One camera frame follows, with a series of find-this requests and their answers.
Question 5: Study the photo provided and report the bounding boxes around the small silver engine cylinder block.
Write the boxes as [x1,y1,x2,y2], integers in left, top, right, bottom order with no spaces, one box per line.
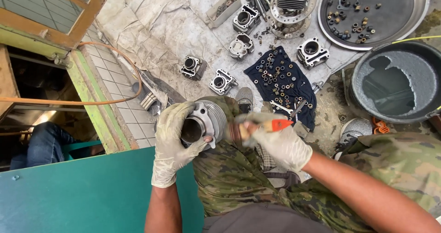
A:
[179,55,209,81]
[228,33,255,61]
[297,37,331,70]
[232,4,262,36]
[209,69,239,96]

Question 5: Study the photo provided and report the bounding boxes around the person's grey shoe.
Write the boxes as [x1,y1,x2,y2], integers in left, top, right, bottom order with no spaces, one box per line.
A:
[235,87,255,114]
[333,117,373,158]

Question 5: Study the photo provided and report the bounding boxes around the grey finned engine cylinder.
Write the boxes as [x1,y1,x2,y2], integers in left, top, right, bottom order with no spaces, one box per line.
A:
[180,96,229,152]

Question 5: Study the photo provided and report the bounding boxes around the dark blue cloth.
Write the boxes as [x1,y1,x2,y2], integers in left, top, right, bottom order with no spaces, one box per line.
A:
[243,46,317,132]

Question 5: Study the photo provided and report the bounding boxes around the orange handled brush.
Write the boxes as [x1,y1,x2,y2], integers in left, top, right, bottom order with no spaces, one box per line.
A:
[229,119,294,143]

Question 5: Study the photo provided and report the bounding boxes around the yellow hose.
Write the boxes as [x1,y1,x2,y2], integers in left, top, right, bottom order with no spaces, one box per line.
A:
[392,35,441,44]

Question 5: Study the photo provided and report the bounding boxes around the group of rollers on cloth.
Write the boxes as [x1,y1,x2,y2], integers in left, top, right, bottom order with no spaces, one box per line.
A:
[257,46,314,110]

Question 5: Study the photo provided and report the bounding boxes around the silver wrench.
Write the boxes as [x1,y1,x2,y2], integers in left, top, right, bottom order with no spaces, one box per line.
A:
[269,100,294,115]

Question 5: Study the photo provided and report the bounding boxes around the black wash basin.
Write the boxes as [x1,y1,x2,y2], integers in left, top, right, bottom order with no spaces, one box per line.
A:
[349,42,441,124]

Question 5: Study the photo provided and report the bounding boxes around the green plastic chair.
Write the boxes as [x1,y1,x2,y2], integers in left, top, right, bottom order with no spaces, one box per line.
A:
[62,140,103,161]

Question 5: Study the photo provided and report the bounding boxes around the person's grey right shoe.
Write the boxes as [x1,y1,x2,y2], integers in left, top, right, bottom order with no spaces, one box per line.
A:
[333,117,373,158]

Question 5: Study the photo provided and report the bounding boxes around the person's camouflage trousers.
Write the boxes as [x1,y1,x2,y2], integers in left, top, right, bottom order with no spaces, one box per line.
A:
[192,95,441,233]

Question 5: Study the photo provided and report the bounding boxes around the crumpled white ground sheet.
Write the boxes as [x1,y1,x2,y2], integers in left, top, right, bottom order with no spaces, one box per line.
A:
[94,0,366,104]

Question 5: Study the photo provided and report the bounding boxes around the green table top board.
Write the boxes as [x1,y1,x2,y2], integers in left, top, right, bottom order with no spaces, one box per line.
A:
[0,146,205,233]

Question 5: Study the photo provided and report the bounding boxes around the person's grey left shoe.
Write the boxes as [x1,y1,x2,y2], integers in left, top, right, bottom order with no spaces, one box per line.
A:
[235,87,255,114]

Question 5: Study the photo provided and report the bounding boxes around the cylinder stacked on wheel hub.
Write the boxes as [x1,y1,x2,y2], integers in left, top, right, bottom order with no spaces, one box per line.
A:
[268,0,317,40]

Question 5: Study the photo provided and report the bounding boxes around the white plastic parts tray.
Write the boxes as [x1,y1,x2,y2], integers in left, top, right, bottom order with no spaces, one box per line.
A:
[205,0,242,29]

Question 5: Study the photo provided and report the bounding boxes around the group of bushings in tray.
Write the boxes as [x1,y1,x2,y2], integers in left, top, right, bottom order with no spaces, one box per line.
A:
[325,0,382,45]

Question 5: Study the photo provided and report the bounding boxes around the round metal tray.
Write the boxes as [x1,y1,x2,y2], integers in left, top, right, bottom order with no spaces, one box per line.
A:
[317,0,430,51]

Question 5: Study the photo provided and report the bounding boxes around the wooden window frame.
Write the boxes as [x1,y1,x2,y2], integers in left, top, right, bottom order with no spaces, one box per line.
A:
[0,0,116,50]

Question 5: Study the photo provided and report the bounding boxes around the scattered small bolts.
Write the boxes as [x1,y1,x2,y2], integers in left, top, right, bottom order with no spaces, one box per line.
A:
[253,26,280,45]

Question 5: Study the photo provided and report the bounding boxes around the orange rubber hose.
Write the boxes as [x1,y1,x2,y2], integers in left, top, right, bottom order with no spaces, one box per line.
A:
[0,42,143,106]

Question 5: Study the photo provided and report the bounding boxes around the person's grey shirt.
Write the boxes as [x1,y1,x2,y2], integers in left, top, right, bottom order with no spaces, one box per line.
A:
[203,203,333,233]

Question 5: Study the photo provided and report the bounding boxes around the checked cloth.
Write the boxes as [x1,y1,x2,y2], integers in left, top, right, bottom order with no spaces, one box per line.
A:
[254,144,277,172]

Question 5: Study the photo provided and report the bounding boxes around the person's left hand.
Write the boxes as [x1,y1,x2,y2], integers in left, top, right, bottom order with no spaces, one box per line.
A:
[152,101,213,183]

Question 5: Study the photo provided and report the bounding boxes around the pile of metal shaft parts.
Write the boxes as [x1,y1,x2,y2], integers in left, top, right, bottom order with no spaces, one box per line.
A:
[246,0,279,22]

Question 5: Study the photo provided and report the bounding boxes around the orange plastic clip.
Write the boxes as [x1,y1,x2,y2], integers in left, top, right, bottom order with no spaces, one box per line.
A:
[372,117,390,135]

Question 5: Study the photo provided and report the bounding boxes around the person's right hand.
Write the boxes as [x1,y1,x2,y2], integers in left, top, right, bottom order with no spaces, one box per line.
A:
[235,111,314,174]

